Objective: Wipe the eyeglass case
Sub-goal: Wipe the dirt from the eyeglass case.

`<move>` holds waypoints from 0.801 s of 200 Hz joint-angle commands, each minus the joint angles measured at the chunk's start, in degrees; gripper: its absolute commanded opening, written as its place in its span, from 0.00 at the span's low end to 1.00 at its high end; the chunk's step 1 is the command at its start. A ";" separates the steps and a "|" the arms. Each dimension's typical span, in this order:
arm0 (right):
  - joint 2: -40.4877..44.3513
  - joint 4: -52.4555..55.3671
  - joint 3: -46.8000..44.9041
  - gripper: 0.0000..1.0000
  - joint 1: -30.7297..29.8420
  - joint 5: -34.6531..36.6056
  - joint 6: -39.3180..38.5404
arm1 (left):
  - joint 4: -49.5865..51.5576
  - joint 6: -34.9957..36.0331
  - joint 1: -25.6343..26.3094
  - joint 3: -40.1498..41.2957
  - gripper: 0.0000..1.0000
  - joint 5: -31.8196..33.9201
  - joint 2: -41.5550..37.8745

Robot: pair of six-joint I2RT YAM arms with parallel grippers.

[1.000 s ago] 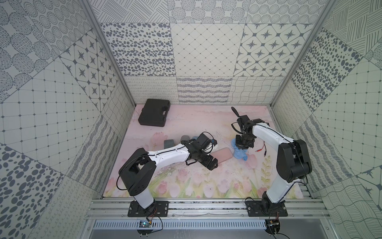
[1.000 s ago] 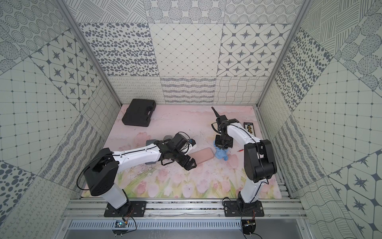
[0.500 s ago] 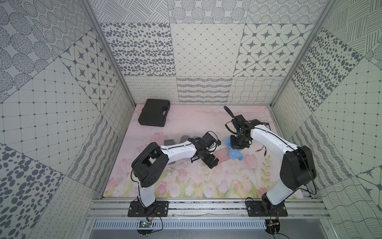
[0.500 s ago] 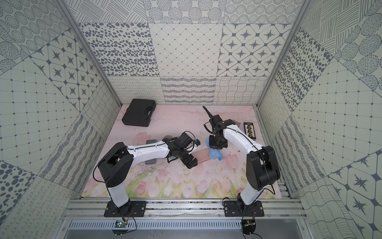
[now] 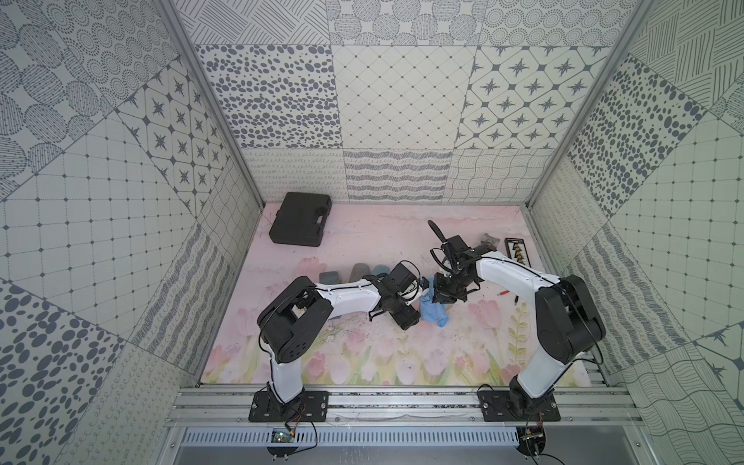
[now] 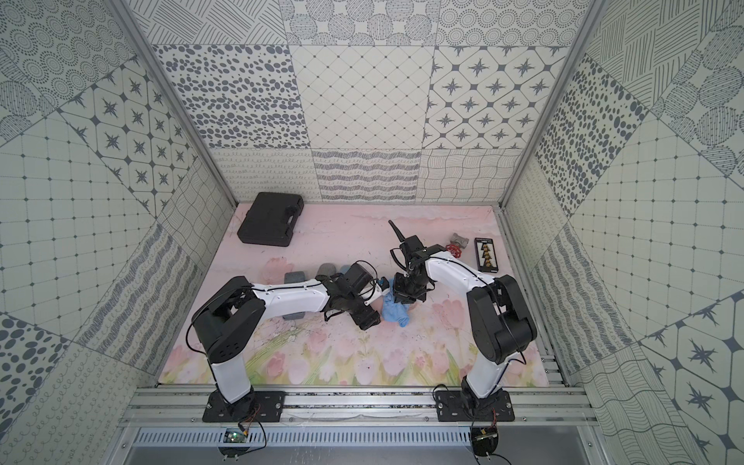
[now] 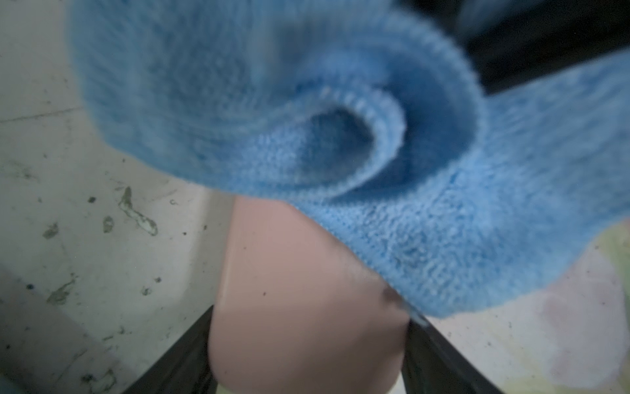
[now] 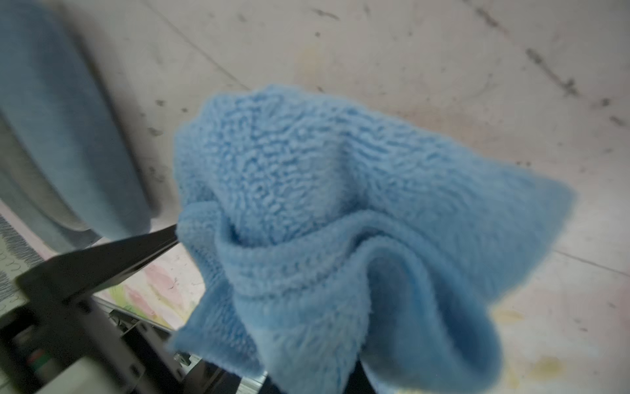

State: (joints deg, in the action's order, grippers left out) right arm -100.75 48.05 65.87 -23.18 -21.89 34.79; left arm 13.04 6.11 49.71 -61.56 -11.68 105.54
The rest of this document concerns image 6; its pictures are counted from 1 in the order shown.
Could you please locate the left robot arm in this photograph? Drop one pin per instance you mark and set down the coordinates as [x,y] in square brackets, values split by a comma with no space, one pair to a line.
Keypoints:
[225,324]

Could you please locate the black plastic tool case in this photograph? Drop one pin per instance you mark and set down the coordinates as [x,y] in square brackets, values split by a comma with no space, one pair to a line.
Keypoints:
[271,219]

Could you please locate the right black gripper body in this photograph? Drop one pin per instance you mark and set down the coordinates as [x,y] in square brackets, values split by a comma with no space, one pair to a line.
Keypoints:
[411,289]

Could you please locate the blue microfiber cloth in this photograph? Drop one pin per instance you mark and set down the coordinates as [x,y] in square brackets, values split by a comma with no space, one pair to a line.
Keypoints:
[392,311]

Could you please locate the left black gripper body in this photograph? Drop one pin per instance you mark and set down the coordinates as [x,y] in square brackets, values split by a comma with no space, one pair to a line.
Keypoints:
[365,314]

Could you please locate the right controller board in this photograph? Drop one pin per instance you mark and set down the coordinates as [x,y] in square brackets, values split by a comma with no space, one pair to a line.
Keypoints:
[484,441]

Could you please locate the white vent grille strip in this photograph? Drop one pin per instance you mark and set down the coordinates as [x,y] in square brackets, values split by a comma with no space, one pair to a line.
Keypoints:
[296,436]

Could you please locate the aluminium rail frame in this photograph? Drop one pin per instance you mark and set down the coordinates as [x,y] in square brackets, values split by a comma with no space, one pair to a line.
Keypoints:
[182,405]

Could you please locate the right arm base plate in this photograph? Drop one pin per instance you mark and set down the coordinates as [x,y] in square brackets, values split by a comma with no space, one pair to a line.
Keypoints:
[462,406]

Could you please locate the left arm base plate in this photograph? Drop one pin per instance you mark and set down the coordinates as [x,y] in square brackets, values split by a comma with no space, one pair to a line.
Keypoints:
[243,406]

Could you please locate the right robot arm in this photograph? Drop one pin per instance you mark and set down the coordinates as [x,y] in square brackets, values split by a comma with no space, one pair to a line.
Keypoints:
[501,322]

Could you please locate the left controller board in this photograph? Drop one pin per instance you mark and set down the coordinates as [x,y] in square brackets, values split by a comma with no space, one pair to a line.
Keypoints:
[233,444]

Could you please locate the controller board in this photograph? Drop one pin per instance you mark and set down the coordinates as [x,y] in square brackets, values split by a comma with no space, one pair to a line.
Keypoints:
[233,444]
[484,441]

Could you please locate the black box with figures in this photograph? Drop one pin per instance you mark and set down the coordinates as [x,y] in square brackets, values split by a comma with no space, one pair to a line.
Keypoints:
[486,256]

